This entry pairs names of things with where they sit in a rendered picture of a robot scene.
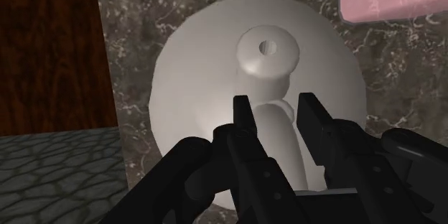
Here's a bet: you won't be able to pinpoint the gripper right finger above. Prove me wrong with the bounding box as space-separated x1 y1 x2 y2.
296 92 448 224

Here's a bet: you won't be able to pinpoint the white round plate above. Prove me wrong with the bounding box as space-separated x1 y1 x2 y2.
148 0 368 213

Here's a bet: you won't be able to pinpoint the white bottle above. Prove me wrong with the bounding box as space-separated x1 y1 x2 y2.
235 24 309 192

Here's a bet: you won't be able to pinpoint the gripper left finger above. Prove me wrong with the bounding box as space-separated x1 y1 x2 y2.
101 95 306 224

